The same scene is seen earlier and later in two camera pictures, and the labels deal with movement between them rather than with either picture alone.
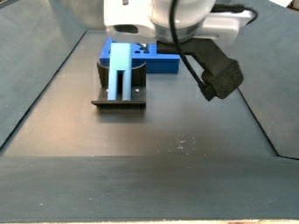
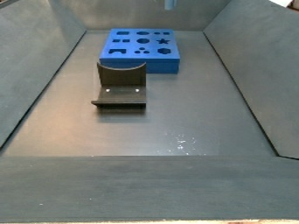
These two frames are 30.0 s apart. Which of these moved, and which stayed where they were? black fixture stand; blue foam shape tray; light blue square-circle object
Moved: light blue square-circle object
Stayed: blue foam shape tray; black fixture stand
